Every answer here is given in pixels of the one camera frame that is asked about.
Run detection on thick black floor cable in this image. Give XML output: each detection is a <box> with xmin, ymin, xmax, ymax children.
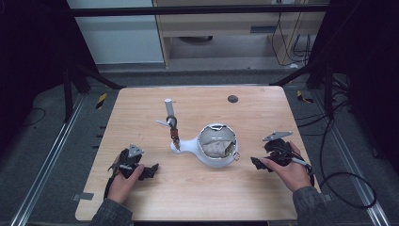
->
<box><xmin>297</xmin><ymin>93</ymin><xmax>377</xmax><ymax>210</ymax></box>

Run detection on yellow and black tape strip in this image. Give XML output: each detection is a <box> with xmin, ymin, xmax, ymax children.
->
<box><xmin>295</xmin><ymin>89</ymin><xmax>314</xmax><ymax>104</ymax></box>
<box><xmin>95</xmin><ymin>92</ymin><xmax>108</xmax><ymax>110</ymax></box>

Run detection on black horizontal bar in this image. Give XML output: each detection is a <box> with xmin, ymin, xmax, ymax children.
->
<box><xmin>67</xmin><ymin>4</ymin><xmax>328</xmax><ymax>17</ymax></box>

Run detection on dark curtain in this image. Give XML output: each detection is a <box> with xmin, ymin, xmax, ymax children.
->
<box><xmin>310</xmin><ymin>0</ymin><xmax>399</xmax><ymax>173</ymax></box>
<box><xmin>0</xmin><ymin>0</ymin><xmax>95</xmax><ymax>152</ymax></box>

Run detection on white cabinet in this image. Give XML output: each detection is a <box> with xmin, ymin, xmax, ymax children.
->
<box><xmin>67</xmin><ymin>0</ymin><xmax>165</xmax><ymax>65</ymax></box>

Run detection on light wooden desk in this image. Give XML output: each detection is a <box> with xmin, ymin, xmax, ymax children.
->
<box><xmin>152</xmin><ymin>0</ymin><xmax>327</xmax><ymax>69</ymax></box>

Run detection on black metal stand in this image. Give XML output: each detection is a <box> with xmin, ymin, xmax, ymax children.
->
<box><xmin>62</xmin><ymin>62</ymin><xmax>126</xmax><ymax>123</ymax></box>
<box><xmin>269</xmin><ymin>59</ymin><xmax>335</xmax><ymax>121</ymax></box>

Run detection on white key stand with bowl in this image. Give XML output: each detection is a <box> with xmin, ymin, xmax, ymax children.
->
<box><xmin>155</xmin><ymin>98</ymin><xmax>239</xmax><ymax>169</ymax></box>

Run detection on person's left hand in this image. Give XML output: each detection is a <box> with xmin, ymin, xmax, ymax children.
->
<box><xmin>107</xmin><ymin>165</ymin><xmax>145</xmax><ymax>205</ymax></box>

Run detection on right gripper cable with plug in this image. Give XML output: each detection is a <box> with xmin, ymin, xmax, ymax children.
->
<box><xmin>290</xmin><ymin>155</ymin><xmax>315</xmax><ymax>186</ymax></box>

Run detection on olive and orange keychain lanyard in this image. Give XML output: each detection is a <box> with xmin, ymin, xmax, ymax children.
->
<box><xmin>166</xmin><ymin>115</ymin><xmax>182</xmax><ymax>152</ymax></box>

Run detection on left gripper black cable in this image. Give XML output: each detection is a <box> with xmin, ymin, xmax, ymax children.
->
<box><xmin>104</xmin><ymin>175</ymin><xmax>119</xmax><ymax>201</ymax></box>

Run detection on grey cloth pouch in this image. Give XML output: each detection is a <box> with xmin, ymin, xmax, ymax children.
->
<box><xmin>201</xmin><ymin>139</ymin><xmax>241</xmax><ymax>162</ymax></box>

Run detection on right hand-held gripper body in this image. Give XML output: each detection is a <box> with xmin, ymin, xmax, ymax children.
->
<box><xmin>263</xmin><ymin>131</ymin><xmax>295</xmax><ymax>168</ymax></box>

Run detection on thin black floor cable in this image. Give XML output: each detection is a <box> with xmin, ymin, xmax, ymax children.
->
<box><xmin>18</xmin><ymin>107</ymin><xmax>46</xmax><ymax>128</ymax></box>

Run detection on person's right hand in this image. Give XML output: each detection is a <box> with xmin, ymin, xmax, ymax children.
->
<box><xmin>260</xmin><ymin>140</ymin><xmax>311</xmax><ymax>193</ymax></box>

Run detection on hanging black cables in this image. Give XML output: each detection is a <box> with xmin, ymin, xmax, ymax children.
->
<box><xmin>271</xmin><ymin>12</ymin><xmax>311</xmax><ymax>69</ymax></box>

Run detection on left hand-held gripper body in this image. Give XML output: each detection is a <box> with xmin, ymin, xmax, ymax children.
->
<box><xmin>114</xmin><ymin>143</ymin><xmax>145</xmax><ymax>179</ymax></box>

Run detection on metal floor rail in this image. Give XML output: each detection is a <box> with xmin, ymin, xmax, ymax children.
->
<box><xmin>10</xmin><ymin>93</ymin><xmax>86</xmax><ymax>226</ymax></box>
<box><xmin>313</xmin><ymin>90</ymin><xmax>391</xmax><ymax>226</ymax></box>

